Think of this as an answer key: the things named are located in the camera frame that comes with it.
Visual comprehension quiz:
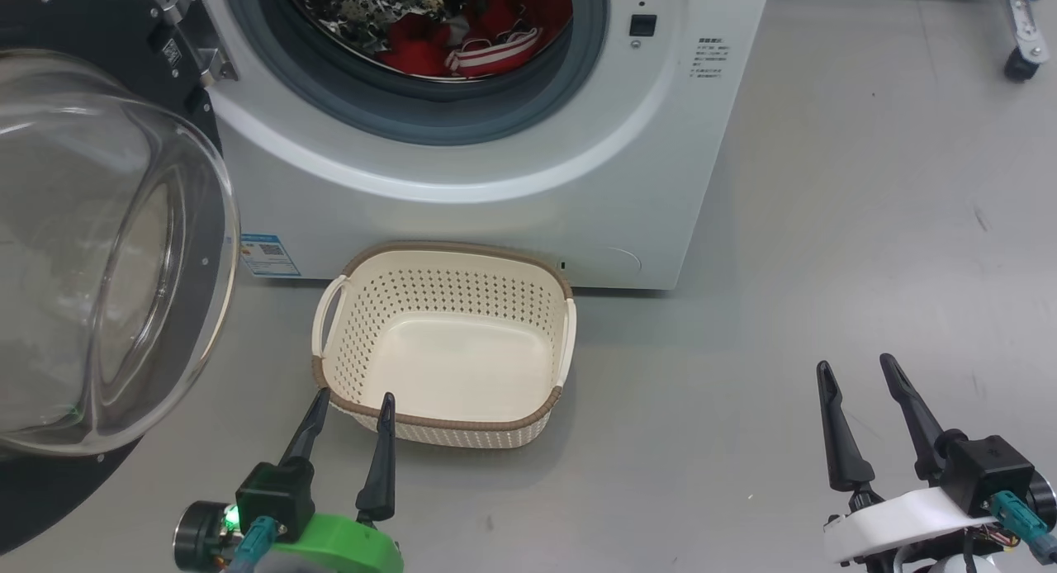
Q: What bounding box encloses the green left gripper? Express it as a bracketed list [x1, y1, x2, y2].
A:
[173, 387, 405, 573]

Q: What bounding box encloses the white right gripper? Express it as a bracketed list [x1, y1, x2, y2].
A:
[816, 353, 1057, 567]

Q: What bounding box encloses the round black glass washer door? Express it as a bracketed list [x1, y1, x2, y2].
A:
[0, 0, 242, 557]

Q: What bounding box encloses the cream perforated laundry basket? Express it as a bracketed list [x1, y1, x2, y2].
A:
[311, 241, 577, 450]

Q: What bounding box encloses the white front-load washing machine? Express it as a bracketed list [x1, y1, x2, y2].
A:
[136, 0, 775, 291]

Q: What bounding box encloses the blue energy label sticker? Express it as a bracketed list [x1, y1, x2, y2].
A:
[239, 233, 301, 278]

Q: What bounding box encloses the metal stand leg with wheel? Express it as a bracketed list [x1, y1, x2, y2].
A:
[995, 0, 1051, 83]

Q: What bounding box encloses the black white patterned garment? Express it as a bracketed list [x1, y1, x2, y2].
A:
[281, 0, 467, 41]

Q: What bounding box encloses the teal-plug left camera cable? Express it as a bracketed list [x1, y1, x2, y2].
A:
[225, 515, 278, 573]

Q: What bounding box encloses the teal-plug camera cable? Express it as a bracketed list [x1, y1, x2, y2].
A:
[989, 490, 1057, 564]
[225, 515, 278, 573]

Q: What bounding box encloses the teal-plug right camera cable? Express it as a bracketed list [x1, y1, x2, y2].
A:
[989, 490, 1057, 564]

